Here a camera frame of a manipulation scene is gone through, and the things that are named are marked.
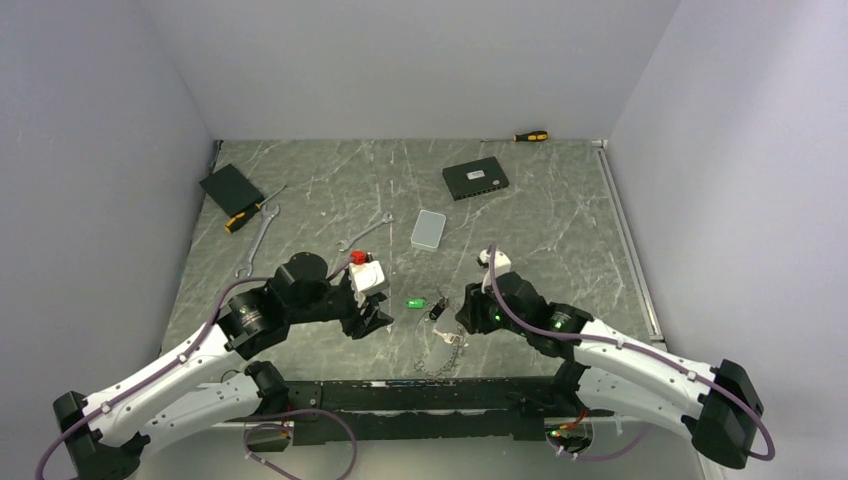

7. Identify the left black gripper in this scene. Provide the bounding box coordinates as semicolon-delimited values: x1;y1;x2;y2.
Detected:
288;278;394;338

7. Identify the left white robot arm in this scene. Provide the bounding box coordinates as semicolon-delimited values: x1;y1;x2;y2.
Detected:
53;251;392;479

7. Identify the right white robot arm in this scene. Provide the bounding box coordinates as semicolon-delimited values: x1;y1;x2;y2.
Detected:
456;272;775;469

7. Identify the grey plastic box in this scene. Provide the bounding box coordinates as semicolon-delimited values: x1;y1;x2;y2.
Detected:
410;210;447;252

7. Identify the small silver wrench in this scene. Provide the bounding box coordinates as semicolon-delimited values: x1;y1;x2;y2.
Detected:
337;212;394;252

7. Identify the large silver wrench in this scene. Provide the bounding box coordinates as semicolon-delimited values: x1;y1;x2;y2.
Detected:
234;204;281;279

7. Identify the yellow black screwdriver near box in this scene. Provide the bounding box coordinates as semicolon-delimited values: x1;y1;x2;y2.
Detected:
225;184;287;234

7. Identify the black flat box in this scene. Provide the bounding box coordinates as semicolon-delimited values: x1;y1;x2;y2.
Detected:
199;164;265;217

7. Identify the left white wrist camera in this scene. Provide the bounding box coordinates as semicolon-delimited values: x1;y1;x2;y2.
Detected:
348;260;389;296

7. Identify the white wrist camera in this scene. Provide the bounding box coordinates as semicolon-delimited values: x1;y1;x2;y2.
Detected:
477;249;512;293
348;260;389;296

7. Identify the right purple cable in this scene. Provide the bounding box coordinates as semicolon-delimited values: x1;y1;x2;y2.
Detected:
486;243;776;464

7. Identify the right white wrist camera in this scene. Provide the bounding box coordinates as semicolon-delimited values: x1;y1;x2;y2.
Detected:
477;249;512;293

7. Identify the black network switch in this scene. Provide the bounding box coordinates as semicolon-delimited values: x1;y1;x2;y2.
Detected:
442;156;510;201

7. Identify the yellow black screwdriver at wall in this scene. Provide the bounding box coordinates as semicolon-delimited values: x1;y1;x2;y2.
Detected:
481;130;549;143

